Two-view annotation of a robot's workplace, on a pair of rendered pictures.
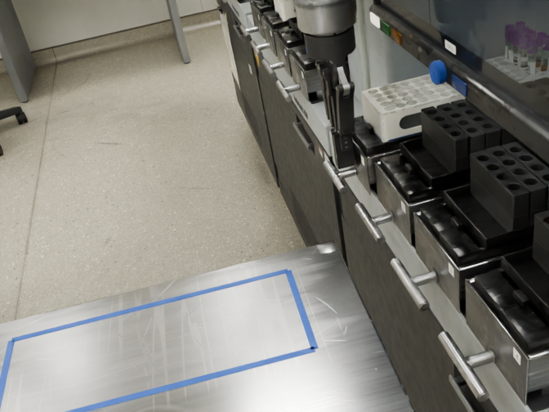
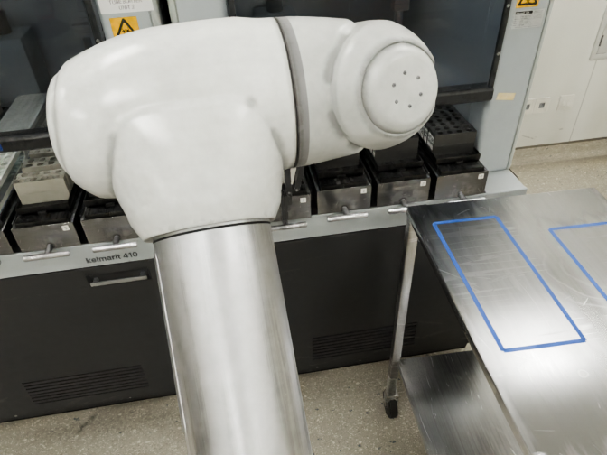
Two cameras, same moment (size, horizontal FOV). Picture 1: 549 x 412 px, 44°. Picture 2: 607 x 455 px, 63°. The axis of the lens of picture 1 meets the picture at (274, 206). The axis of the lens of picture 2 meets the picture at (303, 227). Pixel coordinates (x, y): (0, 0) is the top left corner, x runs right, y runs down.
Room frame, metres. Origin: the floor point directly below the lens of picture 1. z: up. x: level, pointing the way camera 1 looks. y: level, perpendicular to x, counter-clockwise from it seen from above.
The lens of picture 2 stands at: (0.95, 0.83, 1.49)
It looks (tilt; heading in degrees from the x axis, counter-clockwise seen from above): 39 degrees down; 269
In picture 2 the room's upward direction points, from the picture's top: 2 degrees counter-clockwise
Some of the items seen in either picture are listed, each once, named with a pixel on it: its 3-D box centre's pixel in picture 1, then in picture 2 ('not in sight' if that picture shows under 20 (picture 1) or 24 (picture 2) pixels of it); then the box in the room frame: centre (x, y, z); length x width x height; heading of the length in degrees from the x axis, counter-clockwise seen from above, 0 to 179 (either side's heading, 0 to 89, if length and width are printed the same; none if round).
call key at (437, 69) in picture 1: (438, 72); not in sight; (0.79, -0.24, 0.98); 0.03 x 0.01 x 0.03; 7
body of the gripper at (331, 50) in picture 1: (332, 56); not in sight; (0.97, -0.13, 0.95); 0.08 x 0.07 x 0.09; 7
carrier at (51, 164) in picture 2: not in sight; (50, 173); (1.55, -0.24, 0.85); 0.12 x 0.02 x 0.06; 7
